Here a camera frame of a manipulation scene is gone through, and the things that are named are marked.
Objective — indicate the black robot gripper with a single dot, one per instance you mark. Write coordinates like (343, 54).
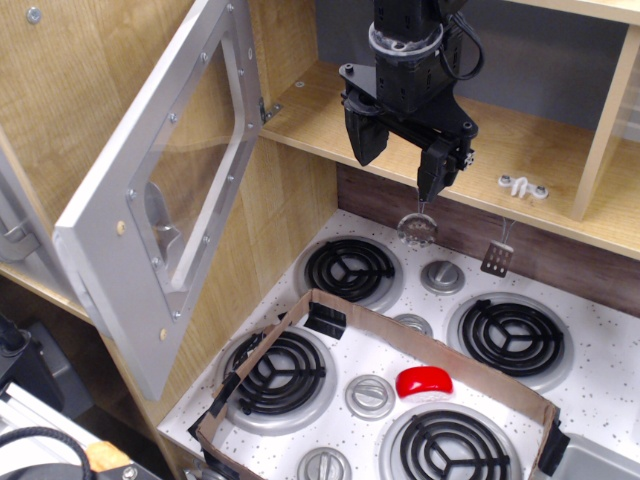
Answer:
(409, 92)

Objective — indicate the grey toy microwave door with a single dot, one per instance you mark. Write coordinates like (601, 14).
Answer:
(139, 234)

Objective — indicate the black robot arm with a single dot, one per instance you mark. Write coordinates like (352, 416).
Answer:
(410, 17)

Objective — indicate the white plastic door catch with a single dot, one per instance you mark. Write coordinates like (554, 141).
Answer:
(520, 187)

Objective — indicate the black rear left burner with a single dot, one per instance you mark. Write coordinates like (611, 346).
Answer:
(354, 268)

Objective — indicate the black burner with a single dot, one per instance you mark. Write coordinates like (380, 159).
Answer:
(446, 441)
(515, 335)
(354, 268)
(290, 387)

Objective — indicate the grey rear stove knob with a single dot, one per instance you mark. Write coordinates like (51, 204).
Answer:
(442, 277)

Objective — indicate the grey stove knob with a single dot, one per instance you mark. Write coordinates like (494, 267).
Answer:
(370, 397)
(415, 322)
(442, 277)
(324, 463)

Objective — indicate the grey hanging toy spatula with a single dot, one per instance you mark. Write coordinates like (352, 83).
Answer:
(499, 254)

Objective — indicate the grey middle stove knob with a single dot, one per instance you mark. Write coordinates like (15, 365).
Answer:
(415, 322)

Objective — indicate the black rear right burner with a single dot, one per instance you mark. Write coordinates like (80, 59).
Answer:
(515, 335)

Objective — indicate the red toy cheese wedge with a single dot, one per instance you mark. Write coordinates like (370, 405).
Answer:
(423, 383)

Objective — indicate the brown cardboard barrier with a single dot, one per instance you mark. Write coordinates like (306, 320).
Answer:
(365, 343)

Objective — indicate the grey centre front stove knob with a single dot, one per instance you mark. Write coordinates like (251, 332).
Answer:
(370, 397)

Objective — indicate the black front left burner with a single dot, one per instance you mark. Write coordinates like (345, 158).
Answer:
(290, 387)

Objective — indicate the black front right burner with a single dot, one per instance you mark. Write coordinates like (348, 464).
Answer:
(446, 441)

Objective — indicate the grey bottom stove knob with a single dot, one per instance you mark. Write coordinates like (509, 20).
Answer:
(324, 463)

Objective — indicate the black box bottom left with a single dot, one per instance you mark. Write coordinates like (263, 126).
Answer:
(33, 360)

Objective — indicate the grey wall phone holder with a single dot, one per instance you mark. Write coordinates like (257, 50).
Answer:
(168, 237)

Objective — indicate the grey cabinet door handle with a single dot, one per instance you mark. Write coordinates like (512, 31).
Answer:
(25, 246)

